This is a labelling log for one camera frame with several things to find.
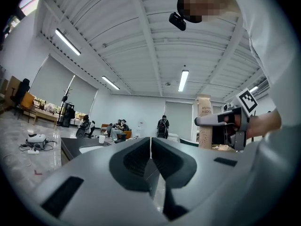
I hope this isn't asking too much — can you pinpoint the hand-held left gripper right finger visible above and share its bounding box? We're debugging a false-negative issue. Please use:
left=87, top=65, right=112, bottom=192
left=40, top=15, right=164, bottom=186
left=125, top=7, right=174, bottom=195
left=151, top=137, right=258, bottom=226

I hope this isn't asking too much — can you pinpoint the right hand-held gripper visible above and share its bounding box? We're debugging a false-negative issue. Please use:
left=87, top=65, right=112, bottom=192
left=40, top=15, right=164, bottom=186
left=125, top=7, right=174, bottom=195
left=194, top=88, right=258, bottom=152

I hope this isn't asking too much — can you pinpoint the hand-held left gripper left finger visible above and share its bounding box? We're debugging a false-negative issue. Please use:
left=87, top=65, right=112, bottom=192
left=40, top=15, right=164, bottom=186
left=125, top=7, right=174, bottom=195
left=32, top=137, right=170, bottom=226

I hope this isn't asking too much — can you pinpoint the wooden stick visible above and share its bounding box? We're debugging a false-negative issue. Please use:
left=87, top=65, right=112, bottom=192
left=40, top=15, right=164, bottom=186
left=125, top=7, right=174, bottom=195
left=196, top=95, right=214, bottom=150

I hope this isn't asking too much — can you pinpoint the person's right forearm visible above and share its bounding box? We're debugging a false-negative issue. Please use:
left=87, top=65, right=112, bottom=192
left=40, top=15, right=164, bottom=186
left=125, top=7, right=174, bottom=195
left=246, top=108, right=282, bottom=139

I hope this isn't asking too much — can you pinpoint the grey roller blind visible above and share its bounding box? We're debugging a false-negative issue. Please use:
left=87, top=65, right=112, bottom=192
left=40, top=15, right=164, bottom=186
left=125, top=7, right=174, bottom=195
left=30, top=55, right=76, bottom=103
left=68, top=75, right=99, bottom=114
left=164, top=101, right=194, bottom=137

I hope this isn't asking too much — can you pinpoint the black white oval backpack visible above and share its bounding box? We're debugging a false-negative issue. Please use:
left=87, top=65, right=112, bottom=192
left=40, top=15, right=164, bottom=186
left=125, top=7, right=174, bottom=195
left=158, top=119, right=169, bottom=136
left=75, top=122, right=91, bottom=138

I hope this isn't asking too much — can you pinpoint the black vanity counter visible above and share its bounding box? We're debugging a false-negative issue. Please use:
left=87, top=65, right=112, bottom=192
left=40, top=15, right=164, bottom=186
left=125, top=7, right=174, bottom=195
left=60, top=137, right=125, bottom=167

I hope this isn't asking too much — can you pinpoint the black faucet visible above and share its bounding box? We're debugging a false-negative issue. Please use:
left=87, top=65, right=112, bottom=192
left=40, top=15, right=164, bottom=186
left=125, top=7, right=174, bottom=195
left=114, top=133, right=128, bottom=144

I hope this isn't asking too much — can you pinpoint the orange sofa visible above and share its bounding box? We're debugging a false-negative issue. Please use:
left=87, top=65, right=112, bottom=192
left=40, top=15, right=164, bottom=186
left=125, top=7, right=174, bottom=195
left=101, top=123, right=133, bottom=140

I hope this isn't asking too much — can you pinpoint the black cabinet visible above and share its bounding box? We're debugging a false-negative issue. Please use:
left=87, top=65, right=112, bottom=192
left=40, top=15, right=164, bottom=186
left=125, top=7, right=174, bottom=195
left=58, top=102, right=76, bottom=128

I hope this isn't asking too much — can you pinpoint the white device with black base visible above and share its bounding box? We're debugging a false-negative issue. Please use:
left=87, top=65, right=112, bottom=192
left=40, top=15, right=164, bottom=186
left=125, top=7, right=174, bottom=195
left=25, top=133, right=47, bottom=150

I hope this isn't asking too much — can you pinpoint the long wooden table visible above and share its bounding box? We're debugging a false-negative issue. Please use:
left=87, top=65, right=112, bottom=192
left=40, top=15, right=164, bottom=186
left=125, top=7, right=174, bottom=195
left=34, top=108, right=59, bottom=127

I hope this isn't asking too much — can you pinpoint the person's white shirt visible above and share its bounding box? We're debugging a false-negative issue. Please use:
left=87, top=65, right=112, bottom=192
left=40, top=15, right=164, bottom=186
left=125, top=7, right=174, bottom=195
left=225, top=0, right=301, bottom=226

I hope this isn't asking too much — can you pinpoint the black coat stand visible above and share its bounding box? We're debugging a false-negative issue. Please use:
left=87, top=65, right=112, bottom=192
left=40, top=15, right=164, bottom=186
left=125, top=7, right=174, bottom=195
left=61, top=83, right=73, bottom=103

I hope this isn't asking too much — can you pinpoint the orange chair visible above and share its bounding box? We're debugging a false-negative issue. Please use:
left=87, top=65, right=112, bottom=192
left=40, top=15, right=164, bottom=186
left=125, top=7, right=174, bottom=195
left=20, top=92, right=36, bottom=123

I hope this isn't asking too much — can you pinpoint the person's head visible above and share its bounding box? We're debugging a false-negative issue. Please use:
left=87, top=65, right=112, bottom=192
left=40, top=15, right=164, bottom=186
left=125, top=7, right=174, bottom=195
left=177, top=0, right=238, bottom=23

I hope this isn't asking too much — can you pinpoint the black office chair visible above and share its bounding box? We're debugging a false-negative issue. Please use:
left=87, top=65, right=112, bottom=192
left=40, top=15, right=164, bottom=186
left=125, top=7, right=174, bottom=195
left=10, top=78, right=31, bottom=117

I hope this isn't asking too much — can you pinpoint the cardboard box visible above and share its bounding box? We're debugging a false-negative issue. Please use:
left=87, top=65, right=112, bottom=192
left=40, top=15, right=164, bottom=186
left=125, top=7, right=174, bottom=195
left=4, top=75, right=23, bottom=108

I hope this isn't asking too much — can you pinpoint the black head-worn camera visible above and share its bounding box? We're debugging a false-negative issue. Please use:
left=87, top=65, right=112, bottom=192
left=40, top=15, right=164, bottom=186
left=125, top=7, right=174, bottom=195
left=168, top=12, right=188, bottom=31

